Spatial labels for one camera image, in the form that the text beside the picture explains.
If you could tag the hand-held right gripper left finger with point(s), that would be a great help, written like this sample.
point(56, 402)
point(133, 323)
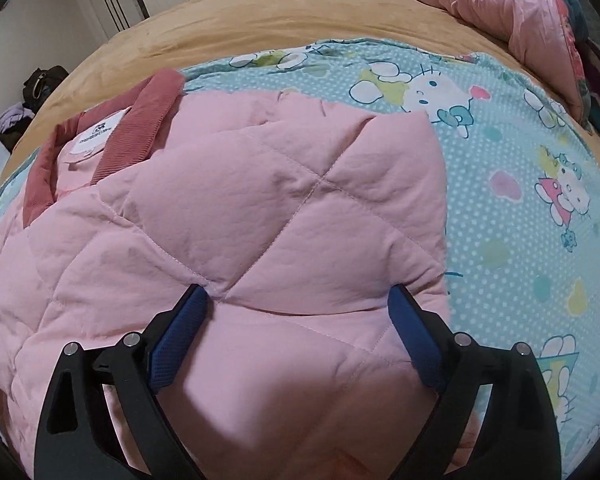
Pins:
point(180, 340)

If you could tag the dark handbag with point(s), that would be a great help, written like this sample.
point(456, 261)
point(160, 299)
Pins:
point(42, 85)

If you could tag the bed with tan sheet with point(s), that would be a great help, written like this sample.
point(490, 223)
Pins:
point(230, 25)

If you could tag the purple clothes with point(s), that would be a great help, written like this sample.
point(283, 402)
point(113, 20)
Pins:
point(12, 117)

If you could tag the teal cartoon cat printed blanket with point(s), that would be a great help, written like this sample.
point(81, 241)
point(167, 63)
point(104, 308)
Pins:
point(505, 240)

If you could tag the pink quilted jacket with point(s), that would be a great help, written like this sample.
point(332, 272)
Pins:
point(230, 200)

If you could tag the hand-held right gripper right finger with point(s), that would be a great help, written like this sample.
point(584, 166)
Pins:
point(415, 345)

